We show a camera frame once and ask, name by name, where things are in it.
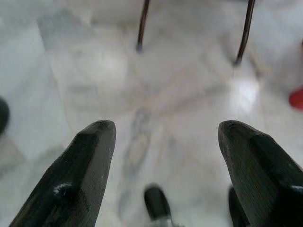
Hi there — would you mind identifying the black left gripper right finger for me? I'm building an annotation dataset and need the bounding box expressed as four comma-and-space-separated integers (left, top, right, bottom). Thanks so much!
217, 120, 303, 227

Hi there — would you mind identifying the black round rubbish bin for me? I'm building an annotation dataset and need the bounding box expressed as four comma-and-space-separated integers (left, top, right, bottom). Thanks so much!
0, 98, 10, 135

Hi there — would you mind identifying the marble top metal leg table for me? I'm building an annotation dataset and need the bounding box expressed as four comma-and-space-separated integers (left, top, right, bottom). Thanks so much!
136, 0, 257, 66

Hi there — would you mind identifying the red plastic stool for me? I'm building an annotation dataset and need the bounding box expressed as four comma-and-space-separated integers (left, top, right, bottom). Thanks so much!
288, 40, 303, 111

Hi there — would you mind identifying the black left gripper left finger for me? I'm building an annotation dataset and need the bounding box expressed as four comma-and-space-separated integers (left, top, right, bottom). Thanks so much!
9, 120, 117, 227

